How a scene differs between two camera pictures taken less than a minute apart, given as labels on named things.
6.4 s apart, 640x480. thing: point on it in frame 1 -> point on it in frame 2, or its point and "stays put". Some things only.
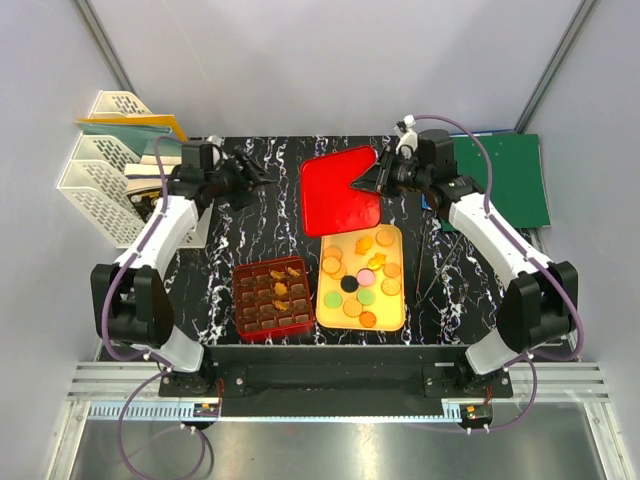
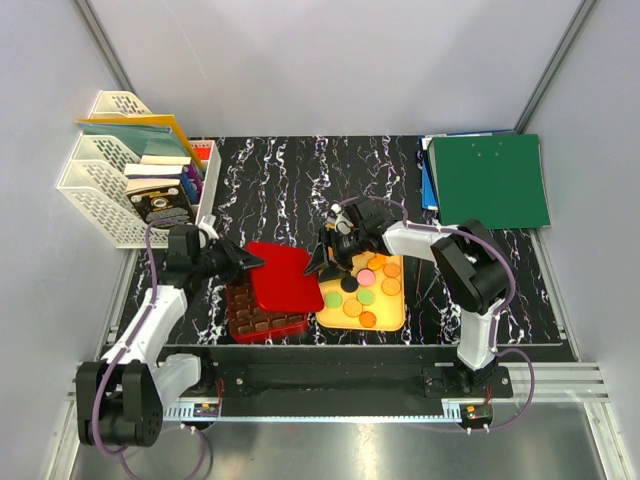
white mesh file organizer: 95,183 stays put
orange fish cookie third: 377,262 stays put
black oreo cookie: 349,284 stays put
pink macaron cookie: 365,276 stays put
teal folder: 154,139 stays put
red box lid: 331,204 -> 281,284
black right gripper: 376,177 -> 318,259
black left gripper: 252,174 -> 237,256
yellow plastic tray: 361,281 stays put
